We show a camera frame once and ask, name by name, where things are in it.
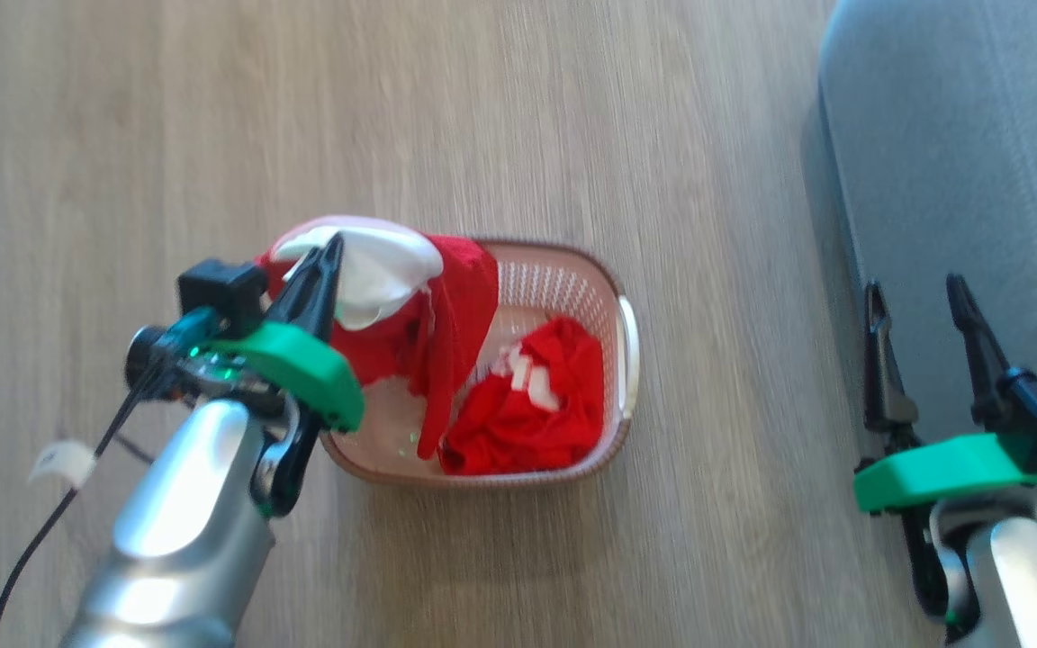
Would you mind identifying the white cable tag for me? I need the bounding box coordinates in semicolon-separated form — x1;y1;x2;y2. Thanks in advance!
28;439;98;489

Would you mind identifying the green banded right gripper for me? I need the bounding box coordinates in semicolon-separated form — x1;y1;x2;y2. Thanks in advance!
852;274;1037;515

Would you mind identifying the red garment with white print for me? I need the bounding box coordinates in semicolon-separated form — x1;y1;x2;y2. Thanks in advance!
437;315;608;476

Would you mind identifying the grey fabric sofa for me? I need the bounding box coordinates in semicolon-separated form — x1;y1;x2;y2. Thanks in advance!
817;0;1037;469

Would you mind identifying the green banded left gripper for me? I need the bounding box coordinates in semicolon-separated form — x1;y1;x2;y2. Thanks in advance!
157;233;365;433

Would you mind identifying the red and white garment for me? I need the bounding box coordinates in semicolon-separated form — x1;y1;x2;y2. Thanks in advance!
256;234;501;462

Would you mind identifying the white perforated laundry basket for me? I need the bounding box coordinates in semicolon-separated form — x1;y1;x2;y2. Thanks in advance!
316;236;641;491

